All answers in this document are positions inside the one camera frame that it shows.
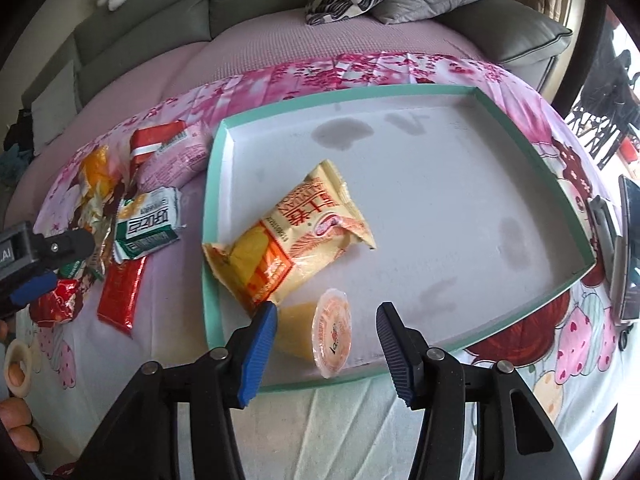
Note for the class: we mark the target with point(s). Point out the pink snack packet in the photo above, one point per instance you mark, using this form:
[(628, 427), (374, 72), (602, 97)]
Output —
[(176, 162)]

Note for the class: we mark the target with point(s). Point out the white orange snack packet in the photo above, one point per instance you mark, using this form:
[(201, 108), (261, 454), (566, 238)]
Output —
[(97, 215)]

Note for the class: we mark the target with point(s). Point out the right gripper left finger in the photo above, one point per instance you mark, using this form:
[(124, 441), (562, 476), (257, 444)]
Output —
[(138, 437)]

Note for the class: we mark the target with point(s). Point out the green white corn packet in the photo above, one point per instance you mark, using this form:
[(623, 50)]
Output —
[(147, 223)]

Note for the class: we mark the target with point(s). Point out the jelly cup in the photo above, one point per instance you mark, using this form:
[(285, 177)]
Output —
[(318, 332)]

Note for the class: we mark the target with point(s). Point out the light grey pillow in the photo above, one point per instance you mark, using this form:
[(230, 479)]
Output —
[(55, 108)]

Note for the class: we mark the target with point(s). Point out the grey green sofa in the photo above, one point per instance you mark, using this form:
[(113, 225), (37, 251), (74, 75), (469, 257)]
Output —
[(108, 44)]

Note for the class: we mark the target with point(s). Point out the person's hand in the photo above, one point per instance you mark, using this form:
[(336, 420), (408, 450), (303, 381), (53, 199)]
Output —
[(16, 416)]

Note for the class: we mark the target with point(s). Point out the red Rossi snack packet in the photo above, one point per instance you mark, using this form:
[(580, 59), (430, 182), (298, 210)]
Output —
[(58, 307)]

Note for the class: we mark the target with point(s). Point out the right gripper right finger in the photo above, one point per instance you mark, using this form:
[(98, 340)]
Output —
[(515, 438)]

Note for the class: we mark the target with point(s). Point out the beige barcode snack packet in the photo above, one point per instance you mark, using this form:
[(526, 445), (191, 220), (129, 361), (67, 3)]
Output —
[(311, 227)]

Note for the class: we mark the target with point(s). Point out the red gold cake packet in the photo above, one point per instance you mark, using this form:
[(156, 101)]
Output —
[(120, 293)]

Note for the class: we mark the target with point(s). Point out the pink sofa seat cover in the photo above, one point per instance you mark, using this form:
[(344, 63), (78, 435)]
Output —
[(258, 43)]

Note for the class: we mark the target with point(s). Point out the red white striped packet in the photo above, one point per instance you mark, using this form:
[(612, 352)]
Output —
[(146, 141)]

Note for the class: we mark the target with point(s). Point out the tape roll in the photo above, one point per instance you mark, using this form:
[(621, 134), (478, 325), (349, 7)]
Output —
[(18, 368)]

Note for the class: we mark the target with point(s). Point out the teal rimmed white tray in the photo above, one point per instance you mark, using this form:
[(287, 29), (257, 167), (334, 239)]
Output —
[(473, 231)]

